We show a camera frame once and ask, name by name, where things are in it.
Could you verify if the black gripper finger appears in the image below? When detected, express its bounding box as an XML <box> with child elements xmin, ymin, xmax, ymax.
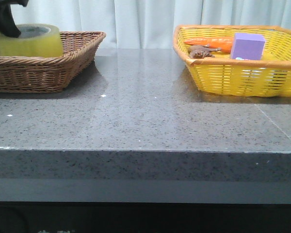
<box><xmin>0</xmin><ymin>0</ymin><xmax>29</xmax><ymax>38</ymax></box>

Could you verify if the yellow-green tape roll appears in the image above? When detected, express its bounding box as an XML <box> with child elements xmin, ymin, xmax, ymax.
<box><xmin>0</xmin><ymin>24</ymin><xmax>64</xmax><ymax>58</ymax></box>

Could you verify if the brown wicker basket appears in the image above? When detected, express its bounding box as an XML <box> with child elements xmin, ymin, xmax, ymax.
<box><xmin>0</xmin><ymin>31</ymin><xmax>106</xmax><ymax>93</ymax></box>

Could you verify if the white curtain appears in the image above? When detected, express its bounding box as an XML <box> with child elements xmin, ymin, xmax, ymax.
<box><xmin>11</xmin><ymin>0</ymin><xmax>291</xmax><ymax>49</ymax></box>

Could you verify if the brown toy animal figure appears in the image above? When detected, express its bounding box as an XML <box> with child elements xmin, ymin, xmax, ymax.
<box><xmin>188</xmin><ymin>44</ymin><xmax>221</xmax><ymax>59</ymax></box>

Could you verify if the orange toy carrot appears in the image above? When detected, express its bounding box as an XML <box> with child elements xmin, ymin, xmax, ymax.
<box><xmin>184</xmin><ymin>36</ymin><xmax>234</xmax><ymax>53</ymax></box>

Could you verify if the small colourful flat item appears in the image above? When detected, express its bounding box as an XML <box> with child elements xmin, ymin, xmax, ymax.
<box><xmin>235</xmin><ymin>57</ymin><xmax>250</xmax><ymax>61</ymax></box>

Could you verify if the purple foam block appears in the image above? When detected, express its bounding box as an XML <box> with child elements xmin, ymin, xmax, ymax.
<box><xmin>230</xmin><ymin>33</ymin><xmax>266</xmax><ymax>60</ymax></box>

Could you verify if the yellow woven plastic basket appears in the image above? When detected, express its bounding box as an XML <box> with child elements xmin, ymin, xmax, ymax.
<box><xmin>173</xmin><ymin>25</ymin><xmax>291</xmax><ymax>97</ymax></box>

